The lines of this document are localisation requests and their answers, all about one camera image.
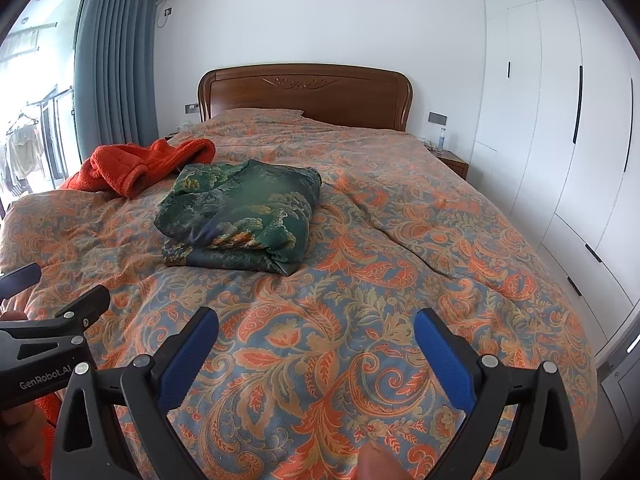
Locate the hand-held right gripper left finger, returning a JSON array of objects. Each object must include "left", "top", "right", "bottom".
[{"left": 50, "top": 306, "right": 221, "bottom": 480}]

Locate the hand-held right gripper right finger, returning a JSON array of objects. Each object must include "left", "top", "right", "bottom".
[{"left": 414, "top": 307, "right": 583, "bottom": 480}]

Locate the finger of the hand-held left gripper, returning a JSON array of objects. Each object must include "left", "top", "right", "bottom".
[
  {"left": 55, "top": 285, "right": 111, "bottom": 335},
  {"left": 0, "top": 262, "right": 43, "bottom": 299}
]

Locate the green patterned silk jacket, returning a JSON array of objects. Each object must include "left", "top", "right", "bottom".
[{"left": 153, "top": 159, "right": 322, "bottom": 277}]

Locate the person's left hand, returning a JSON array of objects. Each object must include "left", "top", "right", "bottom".
[{"left": 0, "top": 401, "right": 45, "bottom": 477}]

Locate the person's right hand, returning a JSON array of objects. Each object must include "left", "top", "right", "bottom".
[{"left": 360, "top": 442, "right": 402, "bottom": 480}]

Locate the hanging laundry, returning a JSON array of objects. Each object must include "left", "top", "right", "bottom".
[{"left": 0, "top": 115, "right": 48, "bottom": 196}]

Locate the floral orange bedspread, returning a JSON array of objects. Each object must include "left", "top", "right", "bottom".
[{"left": 0, "top": 107, "right": 598, "bottom": 480}]

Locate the orange fleece garment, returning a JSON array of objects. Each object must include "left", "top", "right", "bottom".
[{"left": 60, "top": 138, "right": 217, "bottom": 200}]

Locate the wooden nightstand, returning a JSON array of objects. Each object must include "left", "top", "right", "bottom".
[{"left": 434, "top": 149, "right": 470, "bottom": 181}]

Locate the balcony glass door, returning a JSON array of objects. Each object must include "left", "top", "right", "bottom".
[{"left": 0, "top": 0, "right": 85, "bottom": 198}]

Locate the grey-blue curtain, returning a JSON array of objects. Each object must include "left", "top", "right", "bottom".
[{"left": 74, "top": 0, "right": 161, "bottom": 166}]

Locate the white wardrobe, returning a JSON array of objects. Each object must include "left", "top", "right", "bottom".
[{"left": 472, "top": 0, "right": 640, "bottom": 361}]

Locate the wooden headboard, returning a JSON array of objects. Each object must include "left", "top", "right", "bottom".
[{"left": 197, "top": 64, "right": 414, "bottom": 133}]

